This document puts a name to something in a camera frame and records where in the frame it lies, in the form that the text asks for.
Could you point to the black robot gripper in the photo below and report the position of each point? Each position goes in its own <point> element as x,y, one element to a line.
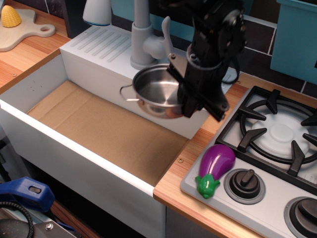
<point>199,87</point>

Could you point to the small stainless steel pot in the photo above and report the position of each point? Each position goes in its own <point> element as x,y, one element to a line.
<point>154,89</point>

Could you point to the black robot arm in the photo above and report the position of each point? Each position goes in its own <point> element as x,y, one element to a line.
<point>219,36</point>

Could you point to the white toy sink basin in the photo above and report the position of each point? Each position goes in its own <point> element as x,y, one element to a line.
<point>71,116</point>

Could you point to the purple toy eggplant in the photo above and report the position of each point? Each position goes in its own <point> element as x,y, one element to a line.
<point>216,161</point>

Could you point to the grey toy faucet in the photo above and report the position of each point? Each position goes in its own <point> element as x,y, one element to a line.
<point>147,48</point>

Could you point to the grey toy stove top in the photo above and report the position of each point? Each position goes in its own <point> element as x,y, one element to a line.
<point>266,217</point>

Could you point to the black stove knob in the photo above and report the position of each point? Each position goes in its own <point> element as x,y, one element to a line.
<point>244,186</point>
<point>300,215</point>

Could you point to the teal box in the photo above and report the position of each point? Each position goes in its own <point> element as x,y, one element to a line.
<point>295,45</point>

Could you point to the black burner grate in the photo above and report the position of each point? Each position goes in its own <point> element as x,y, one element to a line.
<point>276,134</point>

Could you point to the white bottle with blue base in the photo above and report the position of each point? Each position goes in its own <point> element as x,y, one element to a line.
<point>97,12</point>

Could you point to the blue plastic clamp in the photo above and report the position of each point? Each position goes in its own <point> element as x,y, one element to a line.
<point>29,193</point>

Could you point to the light wooden cutting board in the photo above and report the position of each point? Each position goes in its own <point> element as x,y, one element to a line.
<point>11,37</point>

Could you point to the yellow toy corn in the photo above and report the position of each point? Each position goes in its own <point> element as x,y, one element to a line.
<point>10,17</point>

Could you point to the grey metal bracket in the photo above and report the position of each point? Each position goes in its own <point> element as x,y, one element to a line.
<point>53,230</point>

